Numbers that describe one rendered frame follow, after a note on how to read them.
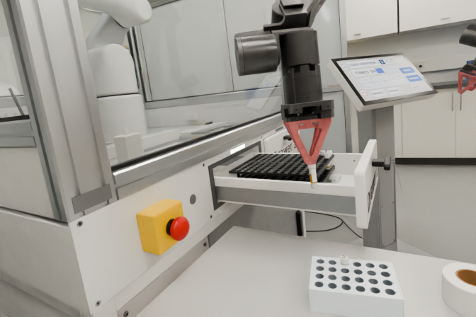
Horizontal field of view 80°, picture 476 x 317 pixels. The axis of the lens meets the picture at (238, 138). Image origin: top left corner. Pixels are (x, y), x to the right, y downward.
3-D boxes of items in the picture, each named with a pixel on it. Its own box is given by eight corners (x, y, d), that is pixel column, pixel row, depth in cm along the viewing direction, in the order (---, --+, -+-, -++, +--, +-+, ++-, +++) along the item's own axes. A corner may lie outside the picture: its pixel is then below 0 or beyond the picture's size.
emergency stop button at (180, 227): (193, 234, 50) (190, 213, 49) (178, 245, 47) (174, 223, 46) (180, 231, 51) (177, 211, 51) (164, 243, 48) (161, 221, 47)
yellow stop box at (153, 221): (190, 235, 53) (184, 199, 52) (163, 257, 47) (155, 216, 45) (170, 232, 55) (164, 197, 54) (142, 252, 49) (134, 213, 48)
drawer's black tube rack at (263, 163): (335, 177, 76) (333, 153, 75) (319, 203, 61) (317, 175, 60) (261, 173, 87) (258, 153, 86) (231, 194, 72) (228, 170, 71)
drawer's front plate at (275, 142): (298, 150, 119) (296, 124, 117) (271, 171, 94) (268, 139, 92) (294, 150, 120) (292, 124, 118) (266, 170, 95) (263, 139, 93)
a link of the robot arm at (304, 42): (321, 20, 41) (309, 31, 46) (275, 25, 40) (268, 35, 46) (326, 68, 41) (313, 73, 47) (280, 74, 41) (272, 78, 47)
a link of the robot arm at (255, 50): (298, -8, 46) (292, 39, 53) (228, -1, 45) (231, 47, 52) (321, 30, 38) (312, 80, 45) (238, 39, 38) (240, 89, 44)
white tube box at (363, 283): (392, 282, 46) (392, 261, 45) (404, 325, 38) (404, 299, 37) (313, 274, 50) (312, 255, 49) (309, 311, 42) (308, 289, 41)
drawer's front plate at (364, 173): (377, 178, 76) (376, 139, 74) (367, 231, 51) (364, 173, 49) (370, 178, 77) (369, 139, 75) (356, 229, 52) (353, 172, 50)
